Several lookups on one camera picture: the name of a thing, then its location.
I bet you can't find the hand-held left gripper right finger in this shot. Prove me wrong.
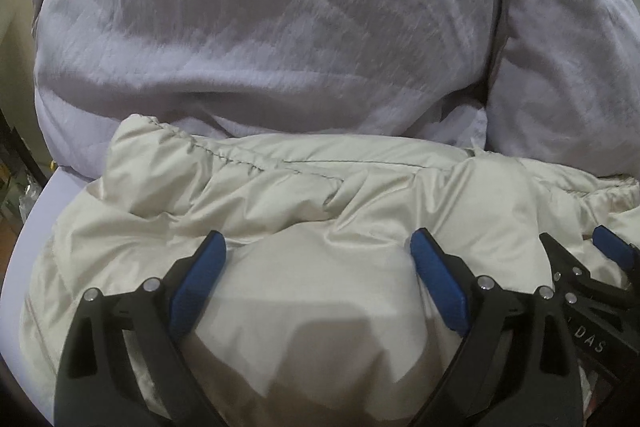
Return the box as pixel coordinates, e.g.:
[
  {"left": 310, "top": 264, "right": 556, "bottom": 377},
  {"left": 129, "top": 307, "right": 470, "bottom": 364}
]
[{"left": 410, "top": 228, "right": 583, "bottom": 427}]

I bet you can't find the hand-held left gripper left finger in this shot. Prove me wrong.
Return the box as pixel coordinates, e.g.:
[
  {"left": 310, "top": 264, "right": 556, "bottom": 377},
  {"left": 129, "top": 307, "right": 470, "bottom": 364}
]
[{"left": 56, "top": 230, "right": 228, "bottom": 427}]

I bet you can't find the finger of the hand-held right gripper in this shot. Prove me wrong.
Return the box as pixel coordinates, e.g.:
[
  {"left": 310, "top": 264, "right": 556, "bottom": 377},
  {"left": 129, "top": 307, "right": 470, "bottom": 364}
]
[
  {"left": 539, "top": 232, "right": 632, "bottom": 305},
  {"left": 592, "top": 226, "right": 640, "bottom": 273}
]

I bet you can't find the beige puffer jacket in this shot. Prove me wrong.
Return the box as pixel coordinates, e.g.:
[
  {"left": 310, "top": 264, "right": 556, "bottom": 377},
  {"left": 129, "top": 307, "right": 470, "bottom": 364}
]
[{"left": 20, "top": 113, "right": 640, "bottom": 427}]

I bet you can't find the bed with lilac sheet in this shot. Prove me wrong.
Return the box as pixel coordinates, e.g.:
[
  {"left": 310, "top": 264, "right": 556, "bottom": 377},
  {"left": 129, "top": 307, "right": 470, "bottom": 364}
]
[{"left": 0, "top": 164, "right": 93, "bottom": 410}]

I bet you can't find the narrow lilac pillow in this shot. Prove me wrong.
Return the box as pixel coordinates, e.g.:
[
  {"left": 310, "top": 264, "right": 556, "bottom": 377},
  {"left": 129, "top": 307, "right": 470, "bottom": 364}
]
[{"left": 484, "top": 0, "right": 640, "bottom": 182}]

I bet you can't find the wide lilac pillow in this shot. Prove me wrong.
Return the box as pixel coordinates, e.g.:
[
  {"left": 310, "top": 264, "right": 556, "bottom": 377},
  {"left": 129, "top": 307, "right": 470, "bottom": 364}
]
[{"left": 32, "top": 0, "right": 510, "bottom": 182}]

